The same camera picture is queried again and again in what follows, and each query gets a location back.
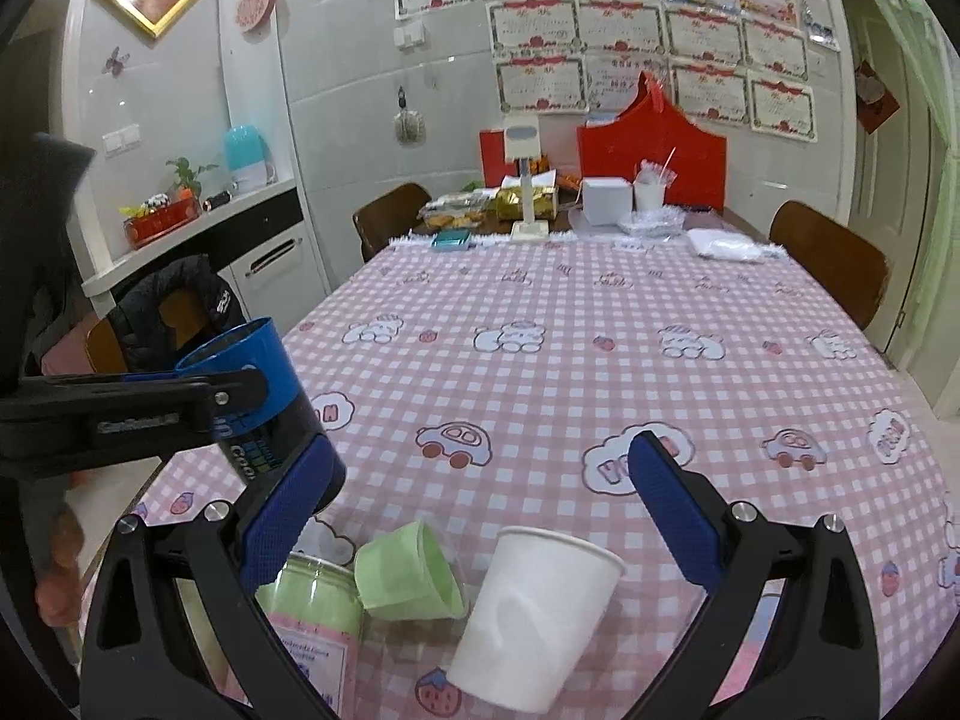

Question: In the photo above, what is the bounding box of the pink checkered tablecloth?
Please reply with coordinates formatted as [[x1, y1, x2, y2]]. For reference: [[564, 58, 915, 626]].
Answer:
[[78, 227, 960, 720]]

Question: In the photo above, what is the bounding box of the purple butterfly wall sticker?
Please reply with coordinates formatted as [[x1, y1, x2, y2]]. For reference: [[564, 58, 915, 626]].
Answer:
[[103, 47, 130, 78]]

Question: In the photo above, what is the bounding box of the green door curtain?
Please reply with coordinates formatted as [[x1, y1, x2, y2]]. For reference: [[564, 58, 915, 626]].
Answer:
[[823, 0, 960, 361]]

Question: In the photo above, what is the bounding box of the red gift bag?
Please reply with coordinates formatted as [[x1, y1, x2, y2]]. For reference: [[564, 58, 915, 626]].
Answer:
[[576, 71, 727, 213]]

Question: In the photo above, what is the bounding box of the small green potted plant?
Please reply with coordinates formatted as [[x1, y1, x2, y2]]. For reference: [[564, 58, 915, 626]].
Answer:
[[166, 156, 217, 200]]

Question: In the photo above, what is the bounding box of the red diamond door decoration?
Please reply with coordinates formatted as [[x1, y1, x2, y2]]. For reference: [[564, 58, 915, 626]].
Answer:
[[854, 60, 900, 135]]

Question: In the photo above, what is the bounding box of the white door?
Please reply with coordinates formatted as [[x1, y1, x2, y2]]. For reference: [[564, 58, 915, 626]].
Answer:
[[843, 0, 935, 353]]

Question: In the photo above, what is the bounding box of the cup with straws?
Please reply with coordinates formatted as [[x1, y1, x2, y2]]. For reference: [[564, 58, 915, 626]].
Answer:
[[633, 151, 677, 211]]

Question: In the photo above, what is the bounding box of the person's hand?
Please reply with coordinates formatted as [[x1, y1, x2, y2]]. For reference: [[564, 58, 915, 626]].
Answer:
[[36, 505, 85, 628]]

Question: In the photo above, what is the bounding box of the small green plastic cup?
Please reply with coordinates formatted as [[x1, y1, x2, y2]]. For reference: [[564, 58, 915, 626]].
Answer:
[[355, 522, 467, 622]]

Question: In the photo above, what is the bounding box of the brown chair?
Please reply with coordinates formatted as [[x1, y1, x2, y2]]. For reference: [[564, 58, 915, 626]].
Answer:
[[768, 200, 890, 330], [353, 182, 431, 263]]

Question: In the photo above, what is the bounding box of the white desk lamp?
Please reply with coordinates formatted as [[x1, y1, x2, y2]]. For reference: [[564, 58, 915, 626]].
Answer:
[[503, 114, 548, 242]]

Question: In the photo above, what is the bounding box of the red round hanging ornament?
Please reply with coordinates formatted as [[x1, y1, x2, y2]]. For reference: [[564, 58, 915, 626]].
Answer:
[[235, 0, 277, 32]]

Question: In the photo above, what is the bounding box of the blue black metal can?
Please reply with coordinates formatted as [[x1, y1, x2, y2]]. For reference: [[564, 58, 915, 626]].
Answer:
[[176, 317, 347, 514]]

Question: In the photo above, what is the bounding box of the brown chair far left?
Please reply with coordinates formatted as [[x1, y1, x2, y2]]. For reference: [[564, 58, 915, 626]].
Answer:
[[353, 182, 431, 263]]

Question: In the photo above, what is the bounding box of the small red box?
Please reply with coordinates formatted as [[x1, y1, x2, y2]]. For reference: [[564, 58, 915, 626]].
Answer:
[[478, 130, 517, 188]]

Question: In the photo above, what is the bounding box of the pink green label jar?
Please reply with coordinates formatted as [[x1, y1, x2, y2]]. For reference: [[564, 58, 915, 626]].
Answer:
[[256, 554, 364, 718]]

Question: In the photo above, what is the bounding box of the chair with black jacket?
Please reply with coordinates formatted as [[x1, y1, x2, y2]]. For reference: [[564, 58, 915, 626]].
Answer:
[[85, 255, 245, 374]]

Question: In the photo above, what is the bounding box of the white square box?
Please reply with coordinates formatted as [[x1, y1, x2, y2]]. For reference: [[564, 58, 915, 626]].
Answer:
[[581, 177, 633, 226]]

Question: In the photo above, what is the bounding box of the brown chair right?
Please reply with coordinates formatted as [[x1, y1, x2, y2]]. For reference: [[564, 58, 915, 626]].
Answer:
[[768, 200, 890, 330]]

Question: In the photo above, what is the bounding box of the blue white humidifier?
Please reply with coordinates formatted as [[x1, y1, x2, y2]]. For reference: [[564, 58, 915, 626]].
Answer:
[[224, 125, 274, 193]]

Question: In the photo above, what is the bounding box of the white wall switch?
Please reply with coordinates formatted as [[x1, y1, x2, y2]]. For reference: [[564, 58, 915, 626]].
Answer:
[[103, 124, 142, 158]]

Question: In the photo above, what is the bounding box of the white paper cup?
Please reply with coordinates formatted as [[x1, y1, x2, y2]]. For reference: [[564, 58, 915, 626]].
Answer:
[[446, 527, 626, 715]]

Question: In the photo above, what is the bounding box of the white sideboard cabinet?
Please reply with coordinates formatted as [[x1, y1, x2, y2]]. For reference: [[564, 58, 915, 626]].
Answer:
[[82, 181, 329, 332]]

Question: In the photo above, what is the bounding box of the red fruit tray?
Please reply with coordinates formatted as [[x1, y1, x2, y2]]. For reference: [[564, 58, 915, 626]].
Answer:
[[124, 200, 200, 249]]

